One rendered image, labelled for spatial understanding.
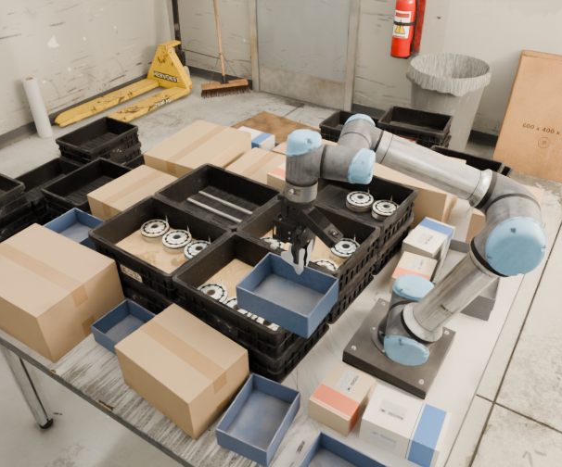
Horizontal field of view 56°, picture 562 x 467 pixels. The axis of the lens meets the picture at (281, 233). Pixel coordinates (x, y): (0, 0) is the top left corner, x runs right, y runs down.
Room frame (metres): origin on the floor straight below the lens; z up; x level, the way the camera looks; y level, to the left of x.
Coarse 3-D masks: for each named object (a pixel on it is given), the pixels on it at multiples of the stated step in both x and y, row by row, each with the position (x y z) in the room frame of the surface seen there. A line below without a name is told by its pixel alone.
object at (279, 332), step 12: (252, 240) 1.38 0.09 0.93; (204, 252) 1.32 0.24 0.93; (276, 252) 1.32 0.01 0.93; (192, 264) 1.26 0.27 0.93; (180, 288) 1.17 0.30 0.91; (192, 288) 1.15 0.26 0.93; (204, 300) 1.12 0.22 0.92; (216, 300) 1.10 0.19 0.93; (228, 312) 1.06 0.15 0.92; (240, 312) 1.05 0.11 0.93; (252, 324) 1.01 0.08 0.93; (276, 336) 0.97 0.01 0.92
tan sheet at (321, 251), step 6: (270, 234) 1.55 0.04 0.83; (318, 240) 1.51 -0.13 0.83; (318, 246) 1.47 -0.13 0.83; (324, 246) 1.47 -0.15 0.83; (318, 252) 1.44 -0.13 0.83; (324, 252) 1.44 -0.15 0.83; (312, 258) 1.41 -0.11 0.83; (318, 258) 1.41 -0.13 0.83; (324, 258) 1.41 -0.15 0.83; (330, 258) 1.41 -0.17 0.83
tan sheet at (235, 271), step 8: (232, 264) 1.38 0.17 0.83; (240, 264) 1.38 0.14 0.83; (224, 272) 1.34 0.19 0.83; (232, 272) 1.34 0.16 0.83; (240, 272) 1.34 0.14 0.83; (248, 272) 1.34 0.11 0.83; (208, 280) 1.30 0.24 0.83; (216, 280) 1.30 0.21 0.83; (224, 280) 1.30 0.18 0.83; (232, 280) 1.30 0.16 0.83; (240, 280) 1.30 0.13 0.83; (232, 288) 1.26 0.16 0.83; (232, 296) 1.23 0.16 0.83
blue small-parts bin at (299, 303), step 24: (264, 264) 1.04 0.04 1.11; (288, 264) 1.03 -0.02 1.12; (240, 288) 0.93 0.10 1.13; (264, 288) 1.00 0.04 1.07; (288, 288) 1.00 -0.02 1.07; (312, 288) 0.99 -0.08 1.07; (336, 288) 0.94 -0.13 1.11; (264, 312) 0.89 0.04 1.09; (288, 312) 0.86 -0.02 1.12; (312, 312) 0.85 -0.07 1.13
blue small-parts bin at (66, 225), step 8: (72, 208) 1.72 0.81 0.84; (64, 216) 1.68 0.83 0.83; (72, 216) 1.71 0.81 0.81; (80, 216) 1.71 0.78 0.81; (88, 216) 1.68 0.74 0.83; (48, 224) 1.62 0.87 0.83; (56, 224) 1.65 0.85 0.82; (64, 224) 1.67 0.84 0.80; (72, 224) 1.70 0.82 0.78; (80, 224) 1.71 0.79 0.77; (88, 224) 1.69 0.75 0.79; (96, 224) 1.66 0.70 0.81; (56, 232) 1.64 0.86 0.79; (64, 232) 1.66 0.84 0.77; (72, 232) 1.66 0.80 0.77; (80, 232) 1.66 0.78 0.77; (72, 240) 1.60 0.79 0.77; (80, 240) 1.60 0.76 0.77; (88, 240) 1.53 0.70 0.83
